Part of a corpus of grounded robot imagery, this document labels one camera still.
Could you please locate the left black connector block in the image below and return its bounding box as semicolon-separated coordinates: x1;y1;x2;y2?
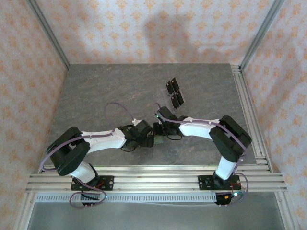
81;193;101;207

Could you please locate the black connector block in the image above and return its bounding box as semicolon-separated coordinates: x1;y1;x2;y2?
81;193;101;207
214;193;238;207

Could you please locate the right black connector block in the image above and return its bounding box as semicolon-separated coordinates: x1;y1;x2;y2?
214;193;238;207

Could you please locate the aluminium front rail frame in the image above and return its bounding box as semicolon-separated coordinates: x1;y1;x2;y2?
25;164;288;194

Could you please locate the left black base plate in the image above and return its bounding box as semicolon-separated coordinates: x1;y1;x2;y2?
71;175;115;192

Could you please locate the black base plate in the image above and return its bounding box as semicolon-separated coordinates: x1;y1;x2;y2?
71;175;115;192
197;174;242;192

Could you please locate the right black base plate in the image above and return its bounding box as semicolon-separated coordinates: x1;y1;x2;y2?
197;174;242;192

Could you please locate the white slotted cable duct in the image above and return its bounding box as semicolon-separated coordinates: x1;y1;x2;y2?
35;194;218;204

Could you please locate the aluminium side rail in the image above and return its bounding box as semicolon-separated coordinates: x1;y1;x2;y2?
230;64;273;173

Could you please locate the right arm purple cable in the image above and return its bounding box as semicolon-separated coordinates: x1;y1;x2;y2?
154;103;250;207

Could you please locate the right aluminium corner post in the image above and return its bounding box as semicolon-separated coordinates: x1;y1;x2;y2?
239;0;286;71

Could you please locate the aluminium corner post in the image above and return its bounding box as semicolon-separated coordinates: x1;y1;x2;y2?
239;0;286;71
25;0;71;70

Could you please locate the left aluminium corner post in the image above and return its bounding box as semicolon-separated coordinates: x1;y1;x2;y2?
25;0;71;70

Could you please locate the left aluminium frame leg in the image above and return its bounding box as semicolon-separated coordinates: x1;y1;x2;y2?
14;191;36;230

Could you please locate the aluminium frame leg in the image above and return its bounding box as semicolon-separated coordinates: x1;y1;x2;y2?
14;191;36;230
274;191;298;230

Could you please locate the right aluminium frame leg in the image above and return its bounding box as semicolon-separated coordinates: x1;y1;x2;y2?
274;191;298;230

